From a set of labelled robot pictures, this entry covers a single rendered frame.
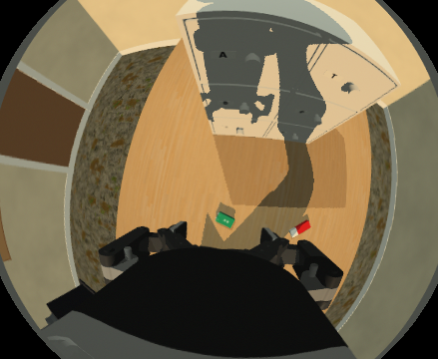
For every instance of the green nine-volt battery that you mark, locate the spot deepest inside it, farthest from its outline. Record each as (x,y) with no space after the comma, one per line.
(225,219)

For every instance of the white chest of drawers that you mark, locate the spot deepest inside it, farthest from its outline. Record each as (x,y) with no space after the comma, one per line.
(308,14)

